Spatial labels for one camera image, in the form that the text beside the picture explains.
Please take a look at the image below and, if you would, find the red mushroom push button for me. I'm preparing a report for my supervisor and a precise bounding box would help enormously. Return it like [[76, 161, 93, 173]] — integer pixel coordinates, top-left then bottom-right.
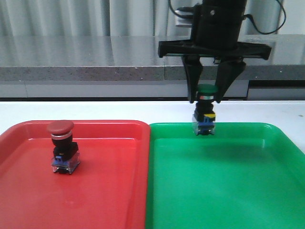
[[47, 120, 80, 175]]

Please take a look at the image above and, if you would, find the green plastic tray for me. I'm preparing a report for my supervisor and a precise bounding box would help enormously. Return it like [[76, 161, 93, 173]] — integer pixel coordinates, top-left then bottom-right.
[[145, 123, 305, 229]]

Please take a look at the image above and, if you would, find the white pleated curtain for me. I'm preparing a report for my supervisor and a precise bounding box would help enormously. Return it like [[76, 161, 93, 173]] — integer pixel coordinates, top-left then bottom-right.
[[0, 0, 305, 36]]

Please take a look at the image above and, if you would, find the black cable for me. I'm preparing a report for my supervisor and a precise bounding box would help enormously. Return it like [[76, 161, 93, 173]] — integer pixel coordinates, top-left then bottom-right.
[[168, 0, 286, 34]]

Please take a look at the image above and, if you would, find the grey granite counter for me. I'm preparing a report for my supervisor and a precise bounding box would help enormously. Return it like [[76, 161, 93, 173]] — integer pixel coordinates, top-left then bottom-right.
[[0, 35, 305, 100]]

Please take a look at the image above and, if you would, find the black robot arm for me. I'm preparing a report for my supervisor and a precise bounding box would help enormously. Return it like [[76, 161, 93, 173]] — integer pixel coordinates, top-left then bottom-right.
[[158, 0, 272, 103]]

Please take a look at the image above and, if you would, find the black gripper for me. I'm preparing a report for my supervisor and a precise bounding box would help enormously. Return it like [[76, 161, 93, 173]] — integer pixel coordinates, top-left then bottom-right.
[[158, 40, 272, 104]]

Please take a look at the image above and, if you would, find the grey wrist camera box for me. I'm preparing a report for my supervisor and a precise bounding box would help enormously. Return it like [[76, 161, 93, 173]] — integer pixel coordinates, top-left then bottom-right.
[[174, 8, 193, 28]]

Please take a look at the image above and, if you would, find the green mushroom push button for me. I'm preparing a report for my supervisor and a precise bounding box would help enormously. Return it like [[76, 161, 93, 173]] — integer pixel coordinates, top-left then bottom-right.
[[193, 84, 218, 135]]

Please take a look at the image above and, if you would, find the red plastic tray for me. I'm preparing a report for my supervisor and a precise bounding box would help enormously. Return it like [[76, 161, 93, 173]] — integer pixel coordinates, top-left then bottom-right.
[[0, 120, 150, 229]]

